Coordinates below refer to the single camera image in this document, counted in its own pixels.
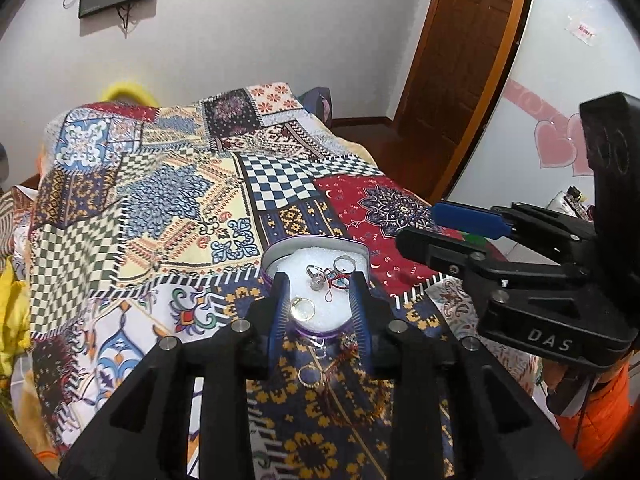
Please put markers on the brown wooden door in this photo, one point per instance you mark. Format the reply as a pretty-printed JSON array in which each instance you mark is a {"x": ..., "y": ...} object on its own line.
[{"x": 465, "y": 60}]

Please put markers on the yellow pillow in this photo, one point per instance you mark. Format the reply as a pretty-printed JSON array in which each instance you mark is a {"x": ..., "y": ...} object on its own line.
[{"x": 127, "y": 92}]

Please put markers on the yellow cloth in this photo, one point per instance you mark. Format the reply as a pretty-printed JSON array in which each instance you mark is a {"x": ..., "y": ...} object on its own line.
[{"x": 12, "y": 320}]

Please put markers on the dark purple pillow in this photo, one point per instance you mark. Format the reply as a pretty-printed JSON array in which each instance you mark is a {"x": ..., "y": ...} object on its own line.
[{"x": 320, "y": 102}]

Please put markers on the pink heart wall decoration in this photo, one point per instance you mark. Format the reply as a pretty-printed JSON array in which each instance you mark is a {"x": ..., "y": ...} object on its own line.
[{"x": 555, "y": 142}]

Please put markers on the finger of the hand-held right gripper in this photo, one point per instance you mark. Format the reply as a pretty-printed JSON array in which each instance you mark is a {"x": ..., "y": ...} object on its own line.
[
  {"x": 440, "y": 252},
  {"x": 465, "y": 217}
]

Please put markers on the white wall sticker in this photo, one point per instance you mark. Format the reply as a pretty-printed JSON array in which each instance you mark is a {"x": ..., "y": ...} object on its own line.
[{"x": 581, "y": 26}]

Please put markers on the striped cloth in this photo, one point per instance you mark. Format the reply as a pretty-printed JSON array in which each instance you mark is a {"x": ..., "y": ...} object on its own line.
[{"x": 15, "y": 220}]

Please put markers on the purple heart-shaped jewelry box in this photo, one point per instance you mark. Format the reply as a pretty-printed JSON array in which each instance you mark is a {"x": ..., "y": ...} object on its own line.
[{"x": 322, "y": 310}]

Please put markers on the patchwork printed blanket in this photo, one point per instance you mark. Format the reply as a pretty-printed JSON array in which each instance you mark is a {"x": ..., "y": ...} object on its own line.
[{"x": 175, "y": 200}]

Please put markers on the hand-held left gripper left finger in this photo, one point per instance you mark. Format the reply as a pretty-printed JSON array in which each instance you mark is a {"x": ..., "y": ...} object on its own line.
[{"x": 276, "y": 320}]

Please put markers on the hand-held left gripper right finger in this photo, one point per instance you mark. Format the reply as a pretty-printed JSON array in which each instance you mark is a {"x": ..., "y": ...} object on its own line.
[{"x": 361, "y": 320}]

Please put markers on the pink wall banner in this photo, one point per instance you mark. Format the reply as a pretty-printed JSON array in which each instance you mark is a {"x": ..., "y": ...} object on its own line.
[{"x": 525, "y": 95}]

